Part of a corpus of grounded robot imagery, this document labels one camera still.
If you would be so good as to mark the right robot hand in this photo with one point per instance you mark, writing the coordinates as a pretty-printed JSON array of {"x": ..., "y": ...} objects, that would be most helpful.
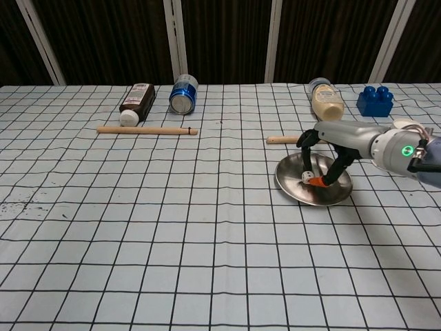
[{"x": 344, "y": 138}]

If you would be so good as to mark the white die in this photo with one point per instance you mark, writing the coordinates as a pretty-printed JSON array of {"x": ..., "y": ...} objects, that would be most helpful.
[{"x": 306, "y": 176}]

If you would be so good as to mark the white paper cup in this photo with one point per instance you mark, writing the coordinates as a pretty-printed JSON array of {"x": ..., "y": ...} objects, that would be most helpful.
[{"x": 403, "y": 123}]

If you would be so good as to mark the silver metal plate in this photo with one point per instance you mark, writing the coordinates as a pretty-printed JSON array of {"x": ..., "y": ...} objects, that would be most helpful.
[{"x": 310, "y": 196}]

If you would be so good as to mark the cream mayonnaise squeeze bottle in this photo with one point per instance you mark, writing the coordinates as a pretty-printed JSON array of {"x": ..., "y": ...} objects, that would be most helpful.
[{"x": 327, "y": 103}]

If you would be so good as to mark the blue toy building brick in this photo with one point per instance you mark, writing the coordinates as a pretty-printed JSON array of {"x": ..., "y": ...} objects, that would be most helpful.
[{"x": 373, "y": 105}]

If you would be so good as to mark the plain wooden stick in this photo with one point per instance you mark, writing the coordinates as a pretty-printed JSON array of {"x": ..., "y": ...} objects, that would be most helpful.
[{"x": 284, "y": 140}]

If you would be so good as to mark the blue soda can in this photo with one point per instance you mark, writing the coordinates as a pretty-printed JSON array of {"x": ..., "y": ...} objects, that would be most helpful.
[{"x": 182, "y": 96}]

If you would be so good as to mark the light blue checked tablecloth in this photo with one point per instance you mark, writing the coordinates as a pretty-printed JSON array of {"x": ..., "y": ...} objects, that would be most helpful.
[{"x": 172, "y": 224}]

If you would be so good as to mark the wooden stick with black band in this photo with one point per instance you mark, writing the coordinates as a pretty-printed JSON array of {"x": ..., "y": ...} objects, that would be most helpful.
[{"x": 144, "y": 130}]

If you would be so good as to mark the dark brown white-capped bottle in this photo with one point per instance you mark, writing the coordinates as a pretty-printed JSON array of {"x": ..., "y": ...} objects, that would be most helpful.
[{"x": 138, "y": 101}]

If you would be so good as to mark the white metal frame post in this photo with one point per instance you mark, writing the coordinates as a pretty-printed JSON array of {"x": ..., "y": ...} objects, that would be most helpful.
[
  {"x": 387, "y": 41},
  {"x": 274, "y": 41},
  {"x": 41, "y": 41},
  {"x": 175, "y": 41}
]

